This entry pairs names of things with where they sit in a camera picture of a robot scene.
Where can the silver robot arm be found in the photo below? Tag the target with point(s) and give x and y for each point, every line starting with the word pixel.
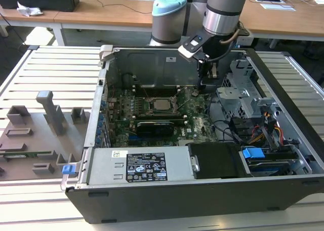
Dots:
pixel 222 20

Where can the black RAM slot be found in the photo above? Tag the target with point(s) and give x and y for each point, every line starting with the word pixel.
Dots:
pixel 159 118
pixel 157 94
pixel 157 91
pixel 179 121
pixel 159 115
pixel 157 87

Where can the CPU socket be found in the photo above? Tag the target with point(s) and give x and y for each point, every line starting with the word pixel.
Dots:
pixel 148 108

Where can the round coin cell battery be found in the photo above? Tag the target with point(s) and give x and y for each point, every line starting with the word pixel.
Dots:
pixel 195 92

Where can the silver metal drive cage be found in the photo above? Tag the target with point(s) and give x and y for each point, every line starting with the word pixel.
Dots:
pixel 229 99

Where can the wooden desk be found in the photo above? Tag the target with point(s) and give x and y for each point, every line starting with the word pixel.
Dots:
pixel 25 19
pixel 101 15
pixel 278 20

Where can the pale blue paper sheet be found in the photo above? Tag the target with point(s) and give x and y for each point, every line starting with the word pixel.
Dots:
pixel 278 7

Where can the green motherboard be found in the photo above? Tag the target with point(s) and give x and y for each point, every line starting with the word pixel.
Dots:
pixel 200 124

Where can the black graphics card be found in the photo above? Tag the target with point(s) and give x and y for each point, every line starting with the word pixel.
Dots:
pixel 154 131

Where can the hard disk in blue carrier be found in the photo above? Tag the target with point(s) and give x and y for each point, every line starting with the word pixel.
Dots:
pixel 250 153

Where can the black plastic shroud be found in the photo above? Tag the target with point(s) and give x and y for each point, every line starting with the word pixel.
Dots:
pixel 215 160

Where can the black open PC case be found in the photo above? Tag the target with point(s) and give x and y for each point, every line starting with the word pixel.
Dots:
pixel 177 203

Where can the grey power supply unit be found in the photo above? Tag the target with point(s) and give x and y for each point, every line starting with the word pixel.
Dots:
pixel 106 165

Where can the blue plastic case latch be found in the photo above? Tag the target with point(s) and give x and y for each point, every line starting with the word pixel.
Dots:
pixel 69 170

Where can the crumpled white paper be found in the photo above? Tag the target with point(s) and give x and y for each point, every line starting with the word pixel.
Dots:
pixel 27 11

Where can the grey parts rack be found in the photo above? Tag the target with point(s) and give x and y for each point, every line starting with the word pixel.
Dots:
pixel 38 139

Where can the green RAM stick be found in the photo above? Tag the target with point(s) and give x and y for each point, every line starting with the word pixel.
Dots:
pixel 30 154

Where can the black camera bracket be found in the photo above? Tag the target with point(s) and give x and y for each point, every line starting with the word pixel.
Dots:
pixel 189 41

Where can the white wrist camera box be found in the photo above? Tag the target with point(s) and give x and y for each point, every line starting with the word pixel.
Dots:
pixel 186 52

